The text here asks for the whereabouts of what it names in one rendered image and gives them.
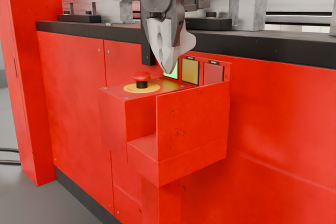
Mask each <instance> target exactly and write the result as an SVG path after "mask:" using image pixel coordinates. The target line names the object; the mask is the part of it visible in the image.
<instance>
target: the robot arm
mask: <svg viewBox="0 0 336 224"><path fill-rule="evenodd" d="M140 2H141V19H142V24H143V27H144V31H145V34H146V37H147V40H148V43H150V46H151V49H152V51H153V53H154V55H155V57H156V59H157V61H158V63H159V65H160V66H161V68H162V70H163V71H164V73H165V74H168V75H170V74H172V72H173V71H174V69H175V66H176V64H177V60H178V57H179V56H181V55H183V54H185V53H186V52H188V51H190V50H191V49H193V48H194V47H195V45H196V37H195V36H194V35H193V34H191V33H189V32H187V31H186V21H185V12H194V11H197V10H201V9H204V8H210V0H140ZM160 13H161V14H162V15H160V16H159V14H160Z"/></svg>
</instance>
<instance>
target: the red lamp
mask: <svg viewBox="0 0 336 224"><path fill-rule="evenodd" d="M222 80H223V66H220V65H215V64H210V63H204V79H203V85H204V86H205V85H210V84H214V83H219V82H222Z"/></svg>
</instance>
